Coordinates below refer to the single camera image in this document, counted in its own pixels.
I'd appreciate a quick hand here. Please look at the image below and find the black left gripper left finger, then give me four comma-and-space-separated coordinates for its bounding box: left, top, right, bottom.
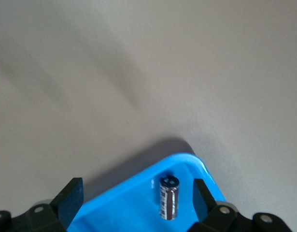
0, 177, 84, 232

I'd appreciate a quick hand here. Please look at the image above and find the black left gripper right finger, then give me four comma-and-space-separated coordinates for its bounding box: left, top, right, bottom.
186, 178, 293, 232

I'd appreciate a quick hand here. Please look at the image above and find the dark brown rectangular component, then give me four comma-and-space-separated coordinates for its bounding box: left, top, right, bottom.
158, 175, 180, 221

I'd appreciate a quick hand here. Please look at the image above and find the blue plastic tray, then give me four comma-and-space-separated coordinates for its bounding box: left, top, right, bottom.
66, 152, 227, 232

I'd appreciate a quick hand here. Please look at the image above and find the brown table mat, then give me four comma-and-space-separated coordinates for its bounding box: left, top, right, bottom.
0, 0, 297, 232

